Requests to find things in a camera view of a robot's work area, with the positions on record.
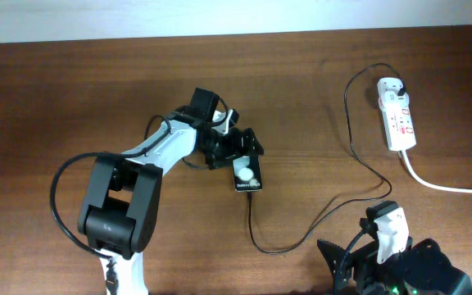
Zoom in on white power strip cord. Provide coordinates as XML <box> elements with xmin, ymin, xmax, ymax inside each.
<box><xmin>398</xmin><ymin>149</ymin><xmax>472</xmax><ymax>197</ymax></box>

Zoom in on black smartphone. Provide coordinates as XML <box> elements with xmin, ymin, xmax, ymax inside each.
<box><xmin>233</xmin><ymin>156</ymin><xmax>263</xmax><ymax>193</ymax></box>

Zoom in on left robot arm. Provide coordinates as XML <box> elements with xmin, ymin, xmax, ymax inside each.
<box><xmin>78</xmin><ymin>88</ymin><xmax>264</xmax><ymax>294</ymax></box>

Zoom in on black USB charging cable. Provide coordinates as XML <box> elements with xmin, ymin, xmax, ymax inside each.
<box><xmin>246</xmin><ymin>62</ymin><xmax>407</xmax><ymax>256</ymax></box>

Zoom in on white power strip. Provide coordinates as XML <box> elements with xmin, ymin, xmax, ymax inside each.
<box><xmin>379</xmin><ymin>94</ymin><xmax>416</xmax><ymax>152</ymax></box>

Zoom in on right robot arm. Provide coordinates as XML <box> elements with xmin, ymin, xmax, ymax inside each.
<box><xmin>317</xmin><ymin>238</ymin><xmax>472</xmax><ymax>295</ymax></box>

